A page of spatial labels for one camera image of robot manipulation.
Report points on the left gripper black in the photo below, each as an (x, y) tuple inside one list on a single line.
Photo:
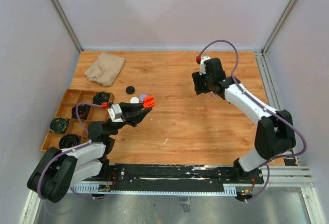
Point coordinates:
[(134, 113)]

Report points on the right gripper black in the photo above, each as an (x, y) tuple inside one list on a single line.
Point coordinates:
[(199, 87)]

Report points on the purple round charging case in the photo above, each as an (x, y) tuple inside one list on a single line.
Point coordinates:
[(142, 97)]

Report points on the orange round charging case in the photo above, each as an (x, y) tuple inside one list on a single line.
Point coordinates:
[(148, 102)]

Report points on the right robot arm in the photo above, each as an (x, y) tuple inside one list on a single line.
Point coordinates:
[(274, 135)]

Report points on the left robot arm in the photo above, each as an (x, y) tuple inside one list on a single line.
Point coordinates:
[(59, 170)]

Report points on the white round charging case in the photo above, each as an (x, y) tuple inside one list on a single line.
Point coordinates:
[(134, 100)]

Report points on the black round charging case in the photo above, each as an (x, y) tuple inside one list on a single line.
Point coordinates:
[(130, 90)]

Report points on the beige folded cloth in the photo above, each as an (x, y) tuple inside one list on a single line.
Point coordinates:
[(105, 69)]

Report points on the wooden compartment tray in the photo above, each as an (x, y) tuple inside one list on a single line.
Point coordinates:
[(77, 110)]

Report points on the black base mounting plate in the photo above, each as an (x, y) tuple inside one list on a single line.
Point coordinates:
[(174, 178)]

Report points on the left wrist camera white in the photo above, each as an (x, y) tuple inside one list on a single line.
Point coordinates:
[(115, 113)]

